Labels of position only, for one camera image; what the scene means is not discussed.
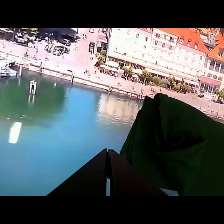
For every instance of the dark green garment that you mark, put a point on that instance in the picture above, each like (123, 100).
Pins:
(180, 146)

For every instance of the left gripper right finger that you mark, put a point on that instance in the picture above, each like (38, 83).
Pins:
(128, 181)

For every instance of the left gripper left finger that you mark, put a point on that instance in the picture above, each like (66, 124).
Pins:
(90, 180)

